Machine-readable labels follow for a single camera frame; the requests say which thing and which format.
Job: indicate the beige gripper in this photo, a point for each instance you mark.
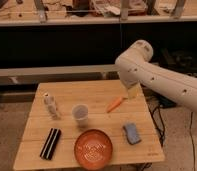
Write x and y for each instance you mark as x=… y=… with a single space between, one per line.
x=133 y=91

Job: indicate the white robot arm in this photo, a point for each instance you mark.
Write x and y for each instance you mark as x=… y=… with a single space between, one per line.
x=134 y=67

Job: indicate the clear plastic bottle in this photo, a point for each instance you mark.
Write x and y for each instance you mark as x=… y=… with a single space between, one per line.
x=51 y=106

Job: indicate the orange carrot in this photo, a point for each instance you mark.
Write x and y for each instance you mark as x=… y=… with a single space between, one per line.
x=114 y=104

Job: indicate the blue sponge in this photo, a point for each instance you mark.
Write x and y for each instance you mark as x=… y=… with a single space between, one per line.
x=132 y=134

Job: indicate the clear plastic cup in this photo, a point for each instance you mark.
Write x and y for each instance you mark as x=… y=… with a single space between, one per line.
x=80 y=114

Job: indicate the orange plate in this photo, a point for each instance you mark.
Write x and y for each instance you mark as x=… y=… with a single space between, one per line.
x=93 y=149

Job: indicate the black striped box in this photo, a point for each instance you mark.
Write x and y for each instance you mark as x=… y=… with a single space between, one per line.
x=50 y=144

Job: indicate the long background workbench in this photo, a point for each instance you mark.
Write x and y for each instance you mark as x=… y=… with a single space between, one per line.
x=87 y=12

